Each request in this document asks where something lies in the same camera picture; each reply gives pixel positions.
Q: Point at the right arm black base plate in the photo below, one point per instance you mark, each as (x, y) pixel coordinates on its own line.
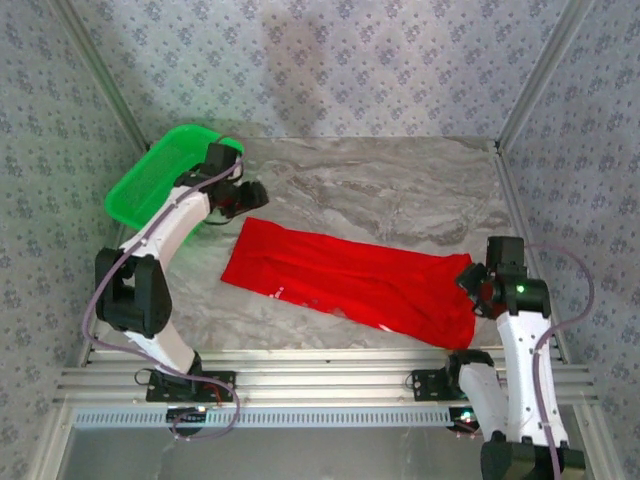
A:
(425, 387)

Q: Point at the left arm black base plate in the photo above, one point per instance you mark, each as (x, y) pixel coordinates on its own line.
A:
(160, 392)

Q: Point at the aluminium mounting rail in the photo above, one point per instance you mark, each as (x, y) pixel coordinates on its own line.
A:
(325, 380)

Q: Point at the green plastic mesh basket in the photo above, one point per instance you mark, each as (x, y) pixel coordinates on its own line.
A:
(145, 185)

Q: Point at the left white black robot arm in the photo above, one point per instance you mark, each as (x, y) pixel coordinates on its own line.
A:
(165, 235)

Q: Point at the aluminium frame post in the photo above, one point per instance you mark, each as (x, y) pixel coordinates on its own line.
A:
(541, 75)
(104, 75)

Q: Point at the red t-shirt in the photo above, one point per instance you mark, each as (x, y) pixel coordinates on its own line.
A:
(350, 280)

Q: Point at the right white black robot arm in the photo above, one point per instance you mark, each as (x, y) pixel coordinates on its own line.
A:
(525, 375)

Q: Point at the small circuit board with light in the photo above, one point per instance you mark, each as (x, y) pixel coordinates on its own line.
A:
(465, 419)
(187, 415)

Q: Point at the aluminium table side rail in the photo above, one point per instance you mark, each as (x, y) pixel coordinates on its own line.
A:
(112, 245)
(513, 200)

